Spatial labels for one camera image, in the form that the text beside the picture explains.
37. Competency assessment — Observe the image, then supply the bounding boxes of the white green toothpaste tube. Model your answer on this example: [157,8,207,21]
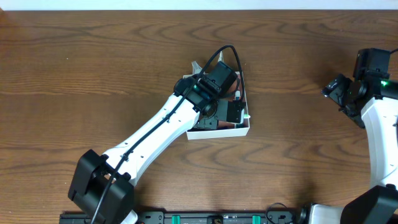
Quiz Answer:
[234,90,243,101]

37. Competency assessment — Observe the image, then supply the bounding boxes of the clear soap pump bottle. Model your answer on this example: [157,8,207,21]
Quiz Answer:
[192,61,202,75]

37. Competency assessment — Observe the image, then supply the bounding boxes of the white lotion tube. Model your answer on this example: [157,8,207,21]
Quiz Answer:
[218,51,224,62]

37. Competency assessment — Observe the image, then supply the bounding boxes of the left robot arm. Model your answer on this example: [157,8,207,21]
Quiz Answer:
[68,62,246,223]

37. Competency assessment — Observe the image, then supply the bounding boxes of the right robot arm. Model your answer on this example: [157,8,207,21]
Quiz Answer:
[295,48,397,223]

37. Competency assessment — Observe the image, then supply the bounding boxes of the white box with brown interior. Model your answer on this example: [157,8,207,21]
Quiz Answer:
[186,72,250,140]

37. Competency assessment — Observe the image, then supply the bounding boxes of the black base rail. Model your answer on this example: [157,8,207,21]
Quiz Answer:
[58,210,301,224]

